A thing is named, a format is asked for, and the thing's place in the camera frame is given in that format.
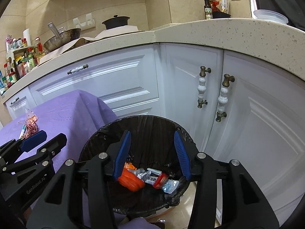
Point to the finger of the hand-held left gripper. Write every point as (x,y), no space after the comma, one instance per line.
(56,144)
(33,140)

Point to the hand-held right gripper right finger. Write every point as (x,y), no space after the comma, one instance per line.
(182,157)

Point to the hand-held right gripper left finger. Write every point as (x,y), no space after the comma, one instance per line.
(122,155)

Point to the orange plastic bag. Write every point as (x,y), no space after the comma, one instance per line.
(129,180)

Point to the clear bottle with orange cap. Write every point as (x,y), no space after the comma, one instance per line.
(162,180)

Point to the white tube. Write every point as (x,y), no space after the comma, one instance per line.
(154,171)

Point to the small blue white packet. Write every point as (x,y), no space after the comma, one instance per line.
(170,186)

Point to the black-lined trash bin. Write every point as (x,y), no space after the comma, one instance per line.
(152,138)

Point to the checkered ribbon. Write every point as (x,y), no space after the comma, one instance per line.
(32,128)

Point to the blue white marker pen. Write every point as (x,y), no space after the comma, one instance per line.
(23,130)

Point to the clear orange-print wrapper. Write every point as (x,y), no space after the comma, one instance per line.
(30,115)

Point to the purple tablecloth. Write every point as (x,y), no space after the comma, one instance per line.
(71,114)

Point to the blue white bag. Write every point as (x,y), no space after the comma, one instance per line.
(2,83)

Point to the white kitchen cabinets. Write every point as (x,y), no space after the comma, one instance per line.
(250,124)

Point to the group of condiment bottles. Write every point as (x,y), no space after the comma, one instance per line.
(23,62)

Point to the white spice shelf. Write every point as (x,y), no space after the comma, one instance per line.
(16,52)

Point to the paper towel roll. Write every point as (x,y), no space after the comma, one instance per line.
(27,37)

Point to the steel wok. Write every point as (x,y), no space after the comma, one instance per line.
(64,38)

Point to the paper stove cover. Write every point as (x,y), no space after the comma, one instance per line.
(114,32)

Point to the black lidded pot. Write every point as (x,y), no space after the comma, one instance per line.
(116,22)

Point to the black holder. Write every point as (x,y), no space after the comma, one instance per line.
(221,15)

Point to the dark oil bottle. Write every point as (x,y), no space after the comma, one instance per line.
(208,9)

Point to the red snack wrapper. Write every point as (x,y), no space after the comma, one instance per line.
(215,6)

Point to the white yellow bag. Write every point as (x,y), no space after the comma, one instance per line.
(224,2)

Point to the clear plastic container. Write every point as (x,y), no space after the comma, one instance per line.
(269,16)

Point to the dark curtain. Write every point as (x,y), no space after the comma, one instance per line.
(281,2)

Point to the white wall hook rack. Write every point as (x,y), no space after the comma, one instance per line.
(84,20)

